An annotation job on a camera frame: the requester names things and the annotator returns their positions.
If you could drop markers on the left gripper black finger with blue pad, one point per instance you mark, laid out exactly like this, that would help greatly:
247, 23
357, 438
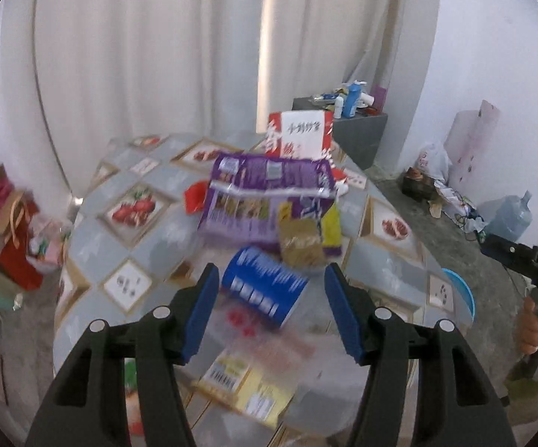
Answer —
456, 402
85, 404

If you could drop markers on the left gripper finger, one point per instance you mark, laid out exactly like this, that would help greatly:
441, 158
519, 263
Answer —
515, 256

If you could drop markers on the Pepsi plastic bottle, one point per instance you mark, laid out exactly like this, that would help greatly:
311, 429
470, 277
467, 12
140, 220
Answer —
257, 293

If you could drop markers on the purple snack bag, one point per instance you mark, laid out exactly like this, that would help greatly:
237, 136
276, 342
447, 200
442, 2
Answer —
248, 194

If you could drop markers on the blue mesh trash basket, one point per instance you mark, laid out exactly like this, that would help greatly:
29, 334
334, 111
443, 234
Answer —
463, 289

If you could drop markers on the person's right hand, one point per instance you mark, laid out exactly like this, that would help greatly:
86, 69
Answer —
526, 335

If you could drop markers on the large water jug on floor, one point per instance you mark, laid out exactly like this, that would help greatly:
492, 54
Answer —
508, 218

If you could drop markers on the dark brown box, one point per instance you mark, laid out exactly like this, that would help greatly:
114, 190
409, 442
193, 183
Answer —
418, 186

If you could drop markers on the white plastic bag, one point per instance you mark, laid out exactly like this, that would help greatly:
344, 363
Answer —
433, 161

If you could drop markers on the clear plastic bag red flowers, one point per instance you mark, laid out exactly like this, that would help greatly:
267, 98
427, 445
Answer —
304, 357

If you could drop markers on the yellow snack wrapper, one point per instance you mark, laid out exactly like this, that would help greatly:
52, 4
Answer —
248, 388

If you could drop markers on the red gift bag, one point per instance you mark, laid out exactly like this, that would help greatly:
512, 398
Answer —
15, 215

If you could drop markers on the grey cabinet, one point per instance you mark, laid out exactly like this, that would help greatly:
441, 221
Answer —
357, 138

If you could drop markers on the blue detergent bottle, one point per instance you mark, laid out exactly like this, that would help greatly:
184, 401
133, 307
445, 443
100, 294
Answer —
351, 101

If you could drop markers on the red crumpled wrapper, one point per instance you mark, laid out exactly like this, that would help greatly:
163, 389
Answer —
194, 197

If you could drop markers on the red white carton box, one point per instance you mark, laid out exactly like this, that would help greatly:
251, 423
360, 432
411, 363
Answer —
299, 134

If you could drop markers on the fruit pattern tablecloth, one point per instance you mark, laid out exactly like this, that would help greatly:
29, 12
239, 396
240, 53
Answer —
127, 255

